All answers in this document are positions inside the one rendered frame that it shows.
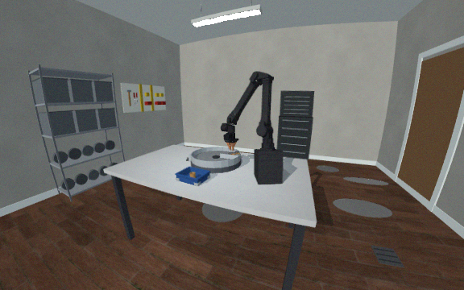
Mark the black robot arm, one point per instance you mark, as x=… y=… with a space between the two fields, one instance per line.
x=262 y=130

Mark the blue crate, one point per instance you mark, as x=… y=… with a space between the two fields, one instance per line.
x=184 y=176

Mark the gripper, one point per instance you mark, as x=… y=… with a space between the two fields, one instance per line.
x=232 y=143

